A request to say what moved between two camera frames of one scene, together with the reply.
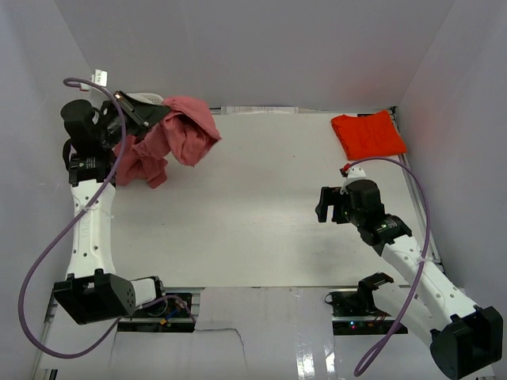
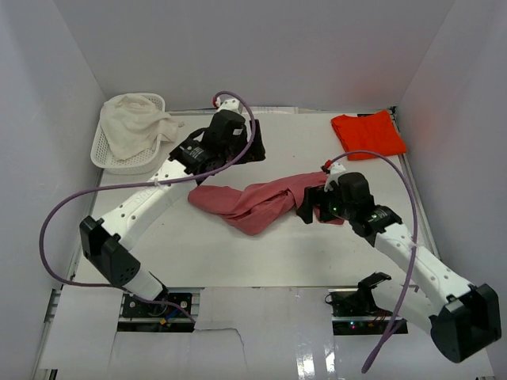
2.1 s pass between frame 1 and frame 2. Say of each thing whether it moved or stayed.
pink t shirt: moved
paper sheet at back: stayed
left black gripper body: moved
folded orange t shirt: stayed
